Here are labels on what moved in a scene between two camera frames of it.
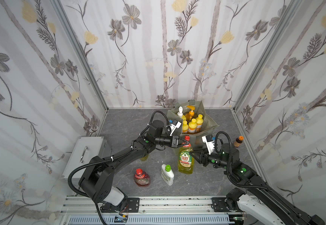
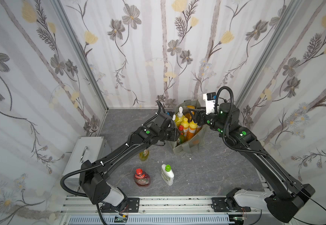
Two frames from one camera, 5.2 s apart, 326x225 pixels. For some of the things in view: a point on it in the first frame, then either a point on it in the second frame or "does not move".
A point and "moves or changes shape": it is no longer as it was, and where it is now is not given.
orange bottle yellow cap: x=192 y=126 does not move
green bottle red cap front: x=186 y=161 -> x=181 y=138
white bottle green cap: x=167 y=174 does not move
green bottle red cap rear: x=144 y=158 does not move
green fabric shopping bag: x=208 y=124 moves or changes shape
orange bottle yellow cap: x=185 y=126 does not move
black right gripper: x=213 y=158 -> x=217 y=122
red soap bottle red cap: x=140 y=178 does not move
